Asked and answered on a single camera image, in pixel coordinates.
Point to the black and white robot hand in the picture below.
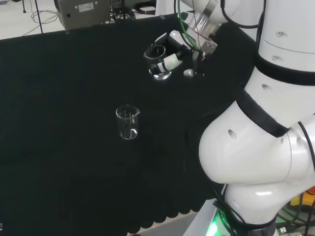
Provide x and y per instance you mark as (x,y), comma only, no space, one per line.
(175,41)

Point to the clear graduated glass beaker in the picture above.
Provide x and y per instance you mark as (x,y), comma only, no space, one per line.
(154,51)

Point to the clear glass beaker with spout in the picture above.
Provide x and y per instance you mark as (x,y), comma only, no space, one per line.
(128,123)

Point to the black tripod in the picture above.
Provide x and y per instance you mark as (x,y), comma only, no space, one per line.
(123,13)

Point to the grey metal box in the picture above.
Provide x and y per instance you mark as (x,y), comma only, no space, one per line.
(83,12)

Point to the black bench cloth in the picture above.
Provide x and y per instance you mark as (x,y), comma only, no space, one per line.
(61,110)

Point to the thin dark stand pole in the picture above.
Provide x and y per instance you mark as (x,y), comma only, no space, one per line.
(39,17)

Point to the yellow stop button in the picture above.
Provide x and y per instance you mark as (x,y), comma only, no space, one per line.
(307,202)

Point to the silver wrist mount block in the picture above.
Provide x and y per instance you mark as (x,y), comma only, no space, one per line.
(209,46)

